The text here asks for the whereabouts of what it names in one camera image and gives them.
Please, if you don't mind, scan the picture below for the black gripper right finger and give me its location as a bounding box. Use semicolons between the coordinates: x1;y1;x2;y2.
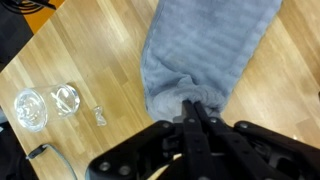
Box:
194;101;320;180

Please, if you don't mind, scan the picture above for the small clear plastic piece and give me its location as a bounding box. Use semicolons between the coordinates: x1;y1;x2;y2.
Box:
92;105;108;127

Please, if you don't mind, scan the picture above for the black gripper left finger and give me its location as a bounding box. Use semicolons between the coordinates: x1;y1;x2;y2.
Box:
85;99;216;180

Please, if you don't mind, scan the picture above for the grey ribbed towel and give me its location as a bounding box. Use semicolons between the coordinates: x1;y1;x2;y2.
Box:
140;0;284;123

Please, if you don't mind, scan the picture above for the clear glass jar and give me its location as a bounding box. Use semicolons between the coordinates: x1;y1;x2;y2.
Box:
13;83;81;133

